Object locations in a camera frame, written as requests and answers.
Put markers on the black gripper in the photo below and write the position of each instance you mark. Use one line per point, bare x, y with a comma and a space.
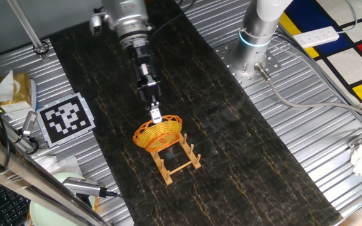
141, 59

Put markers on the orange woven oval basket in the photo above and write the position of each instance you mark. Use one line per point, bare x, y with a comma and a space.
159, 138

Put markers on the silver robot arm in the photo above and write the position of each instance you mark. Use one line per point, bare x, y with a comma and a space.
127, 15

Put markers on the wooden dish rack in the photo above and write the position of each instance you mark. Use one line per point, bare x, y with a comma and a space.
165, 174

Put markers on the black white marker board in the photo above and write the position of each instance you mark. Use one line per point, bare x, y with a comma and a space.
64, 119

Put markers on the black marble pattern mat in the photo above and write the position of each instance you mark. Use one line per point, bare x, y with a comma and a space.
231, 157

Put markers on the white crumpled plastic bag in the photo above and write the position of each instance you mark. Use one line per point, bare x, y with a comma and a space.
58, 164

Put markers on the yellow tissue box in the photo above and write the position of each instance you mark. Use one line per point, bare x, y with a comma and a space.
22, 91

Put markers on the metal pole with clamp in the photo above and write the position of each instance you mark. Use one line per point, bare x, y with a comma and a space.
27, 28

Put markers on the shiny metal bar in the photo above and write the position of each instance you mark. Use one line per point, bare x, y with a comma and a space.
17, 179

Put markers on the pale green plate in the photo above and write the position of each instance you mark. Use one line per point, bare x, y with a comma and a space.
46, 216

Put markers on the white power strip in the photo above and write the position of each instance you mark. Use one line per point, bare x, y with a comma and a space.
316, 37

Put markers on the black keyboard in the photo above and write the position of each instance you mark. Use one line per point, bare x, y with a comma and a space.
2, 204

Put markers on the colourful block pattern rug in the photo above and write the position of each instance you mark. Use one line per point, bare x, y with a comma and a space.
350, 62

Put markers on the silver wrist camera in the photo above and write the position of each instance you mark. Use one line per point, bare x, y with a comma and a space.
95, 26

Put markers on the silver camera on stand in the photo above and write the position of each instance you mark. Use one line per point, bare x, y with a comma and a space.
83, 186

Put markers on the small silver camera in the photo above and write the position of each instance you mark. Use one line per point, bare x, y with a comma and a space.
29, 122

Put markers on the black camera clamp mount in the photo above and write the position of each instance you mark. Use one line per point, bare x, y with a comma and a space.
33, 146

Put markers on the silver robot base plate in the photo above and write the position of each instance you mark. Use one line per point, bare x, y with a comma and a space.
272, 64

